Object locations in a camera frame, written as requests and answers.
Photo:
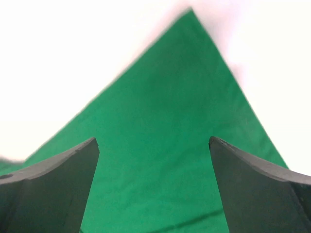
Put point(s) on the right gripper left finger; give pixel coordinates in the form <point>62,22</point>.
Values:
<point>50,196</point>

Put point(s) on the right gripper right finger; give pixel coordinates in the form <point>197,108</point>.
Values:
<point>257,195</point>

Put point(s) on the green t shirt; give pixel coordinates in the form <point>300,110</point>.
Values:
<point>153,125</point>

